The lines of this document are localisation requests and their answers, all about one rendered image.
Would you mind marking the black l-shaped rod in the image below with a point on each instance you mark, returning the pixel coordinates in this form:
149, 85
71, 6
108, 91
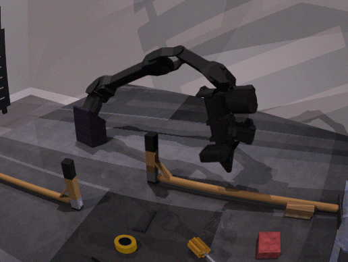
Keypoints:
147, 224

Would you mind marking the red block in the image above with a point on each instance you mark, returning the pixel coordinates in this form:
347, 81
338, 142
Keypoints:
268, 245

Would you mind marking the yellow ring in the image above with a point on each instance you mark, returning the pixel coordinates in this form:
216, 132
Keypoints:
125, 244

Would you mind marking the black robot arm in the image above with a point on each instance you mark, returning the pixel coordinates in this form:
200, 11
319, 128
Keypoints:
226, 97

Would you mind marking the brown rectangular block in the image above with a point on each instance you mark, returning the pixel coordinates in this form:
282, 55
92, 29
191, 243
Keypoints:
300, 210

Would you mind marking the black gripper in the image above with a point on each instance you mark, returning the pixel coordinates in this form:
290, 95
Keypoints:
222, 151

